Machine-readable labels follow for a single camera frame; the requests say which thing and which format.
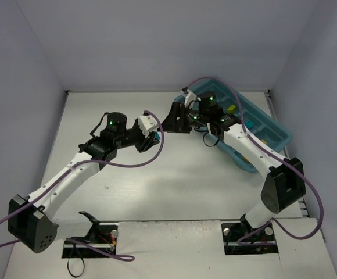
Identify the blue lego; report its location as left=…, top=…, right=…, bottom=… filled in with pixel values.
left=245, top=120, right=254, bottom=130

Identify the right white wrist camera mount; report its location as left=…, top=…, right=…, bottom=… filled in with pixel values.
left=181, top=87, right=200, bottom=108

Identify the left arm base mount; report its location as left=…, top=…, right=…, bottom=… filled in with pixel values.
left=62, top=211, right=119, bottom=259

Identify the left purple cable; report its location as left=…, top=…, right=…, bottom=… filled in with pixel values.
left=0, top=110, right=165, bottom=262

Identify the blue small lego brick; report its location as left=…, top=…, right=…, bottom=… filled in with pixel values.
left=153, top=131, right=161, bottom=142

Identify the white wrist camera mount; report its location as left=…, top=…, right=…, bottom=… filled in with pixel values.
left=138, top=115, right=159, bottom=138
left=181, top=87, right=200, bottom=108

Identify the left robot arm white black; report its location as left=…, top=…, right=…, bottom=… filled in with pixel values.
left=8, top=111, right=164, bottom=253

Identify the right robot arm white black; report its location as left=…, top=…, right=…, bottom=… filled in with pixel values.
left=162, top=88, right=306, bottom=234

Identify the green curved lego piece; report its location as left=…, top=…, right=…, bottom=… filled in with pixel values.
left=227, top=105, right=236, bottom=113

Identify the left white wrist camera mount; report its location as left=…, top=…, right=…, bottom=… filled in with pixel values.
left=138, top=115, right=159, bottom=138

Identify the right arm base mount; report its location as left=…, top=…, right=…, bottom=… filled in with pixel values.
left=221, top=222, right=279, bottom=256

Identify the teal divided plastic tray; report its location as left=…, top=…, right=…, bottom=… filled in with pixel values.
left=175, top=78, right=292, bottom=178

